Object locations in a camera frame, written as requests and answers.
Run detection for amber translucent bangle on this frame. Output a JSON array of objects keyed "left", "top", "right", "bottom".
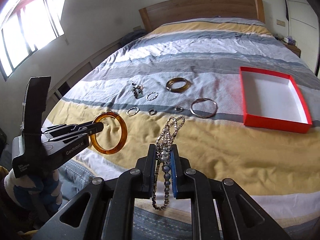
[{"left": 89, "top": 111, "right": 128, "bottom": 155}]

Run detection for rhinestone and pearl necklace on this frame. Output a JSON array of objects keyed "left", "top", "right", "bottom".
[{"left": 151, "top": 115, "right": 186, "bottom": 211}]

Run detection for beaded charm earrings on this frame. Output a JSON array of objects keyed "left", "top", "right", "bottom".
[{"left": 131, "top": 82, "right": 144, "bottom": 99}]

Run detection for thin silver bangle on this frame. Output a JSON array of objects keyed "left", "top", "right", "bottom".
[{"left": 190, "top": 98, "right": 218, "bottom": 119}]

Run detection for dark olive jade bangle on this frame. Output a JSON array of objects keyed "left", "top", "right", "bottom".
[{"left": 165, "top": 77, "right": 191, "bottom": 93}]

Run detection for patterned sleeve forearm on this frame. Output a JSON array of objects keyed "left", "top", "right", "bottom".
[{"left": 0, "top": 166, "right": 63, "bottom": 240}]

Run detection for low wooden side cabinet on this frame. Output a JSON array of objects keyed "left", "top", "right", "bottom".
[{"left": 42, "top": 39, "right": 120, "bottom": 121}]

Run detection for striped duvet cover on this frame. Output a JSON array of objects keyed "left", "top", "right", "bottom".
[{"left": 44, "top": 18, "right": 319, "bottom": 239}]

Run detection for dark clothes pile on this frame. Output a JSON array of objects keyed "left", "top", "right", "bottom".
[{"left": 120, "top": 29, "right": 148, "bottom": 47}]

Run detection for window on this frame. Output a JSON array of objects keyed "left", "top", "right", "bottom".
[{"left": 1, "top": 0, "right": 65, "bottom": 80}]

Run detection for red shallow box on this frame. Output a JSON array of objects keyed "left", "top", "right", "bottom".
[{"left": 239, "top": 66, "right": 312, "bottom": 134}]

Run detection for wooden nightstand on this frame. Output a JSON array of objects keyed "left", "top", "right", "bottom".
[{"left": 283, "top": 43, "right": 301, "bottom": 57}]

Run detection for wooden headboard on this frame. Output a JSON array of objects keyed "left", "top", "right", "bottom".
[{"left": 139, "top": 0, "right": 265, "bottom": 32}]

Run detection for white wardrobe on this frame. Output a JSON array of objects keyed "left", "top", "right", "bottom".
[{"left": 285, "top": 0, "right": 319, "bottom": 73}]

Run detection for wall switch plate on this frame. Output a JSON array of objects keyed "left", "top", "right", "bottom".
[{"left": 276, "top": 20, "right": 286, "bottom": 27}]

